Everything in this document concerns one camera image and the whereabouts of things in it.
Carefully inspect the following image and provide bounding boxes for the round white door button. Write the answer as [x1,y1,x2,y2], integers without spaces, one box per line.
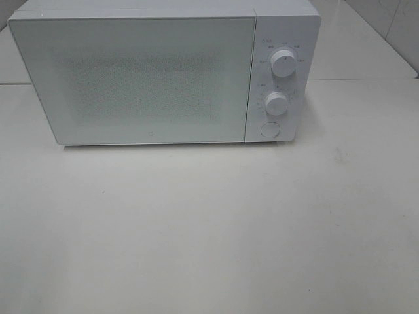
[261,122,280,138]

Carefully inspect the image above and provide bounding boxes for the upper white power knob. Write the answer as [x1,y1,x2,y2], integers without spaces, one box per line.
[269,47,297,78]

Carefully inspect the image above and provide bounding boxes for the white microwave door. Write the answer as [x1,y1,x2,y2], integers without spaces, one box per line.
[10,18,255,145]

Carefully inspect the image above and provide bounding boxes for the white microwave oven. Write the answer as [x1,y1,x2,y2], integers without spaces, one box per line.
[8,1,321,145]

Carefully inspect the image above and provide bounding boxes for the white timer knob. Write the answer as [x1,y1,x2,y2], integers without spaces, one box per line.
[264,92,289,116]

